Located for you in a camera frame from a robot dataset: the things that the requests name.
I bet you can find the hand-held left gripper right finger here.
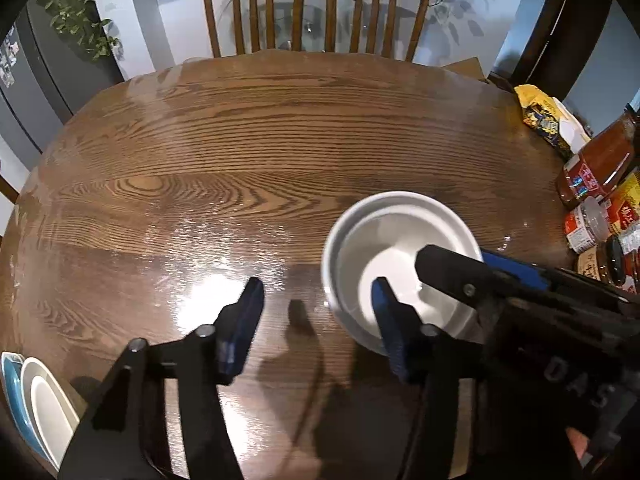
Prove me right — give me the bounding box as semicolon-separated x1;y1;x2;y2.
370;276;491;480

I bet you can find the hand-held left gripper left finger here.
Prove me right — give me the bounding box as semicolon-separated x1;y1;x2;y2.
59;276;266;480

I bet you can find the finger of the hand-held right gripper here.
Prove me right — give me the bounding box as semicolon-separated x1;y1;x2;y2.
481;251;630;307
414;244;506;321

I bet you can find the small white bowl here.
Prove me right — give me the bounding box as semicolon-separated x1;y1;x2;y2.
320;190;485;357

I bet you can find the large white bowl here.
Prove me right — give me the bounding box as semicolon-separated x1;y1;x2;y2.
20;356;82;468

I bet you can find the person's right hand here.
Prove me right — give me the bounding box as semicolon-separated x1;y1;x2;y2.
566;426;592;462

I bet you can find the small jar white lid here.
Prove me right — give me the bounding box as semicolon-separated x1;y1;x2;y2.
564;196;611;254

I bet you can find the brown sauce jar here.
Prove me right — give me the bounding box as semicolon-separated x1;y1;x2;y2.
575;235;640;293

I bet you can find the red sauce bottle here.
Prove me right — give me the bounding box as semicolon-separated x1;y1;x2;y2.
556;105;640;211

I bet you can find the yellow snack bag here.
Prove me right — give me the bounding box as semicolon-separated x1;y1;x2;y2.
514;85;591;156

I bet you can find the cardboard box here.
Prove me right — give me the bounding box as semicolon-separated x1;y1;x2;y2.
442;57;488;83

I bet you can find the dark wooden door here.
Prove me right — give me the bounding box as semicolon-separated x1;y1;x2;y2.
510;0;613;103

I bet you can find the grey refrigerator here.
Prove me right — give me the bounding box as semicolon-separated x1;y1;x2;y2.
0;0;126;156

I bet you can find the cluster of fridge photos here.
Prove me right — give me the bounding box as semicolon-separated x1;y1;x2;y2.
0;25;21;88

